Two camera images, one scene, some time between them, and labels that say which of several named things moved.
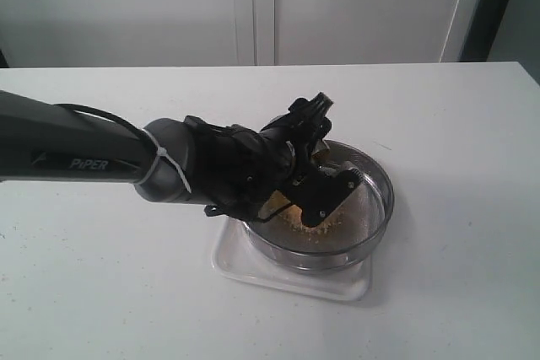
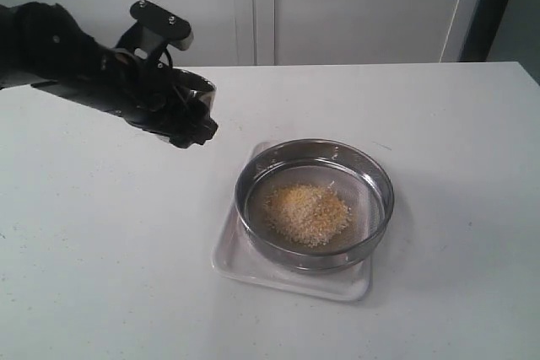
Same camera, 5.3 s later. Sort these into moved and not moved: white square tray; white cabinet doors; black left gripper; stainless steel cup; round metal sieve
Moved: black left gripper; stainless steel cup
Not moved: white square tray; round metal sieve; white cabinet doors
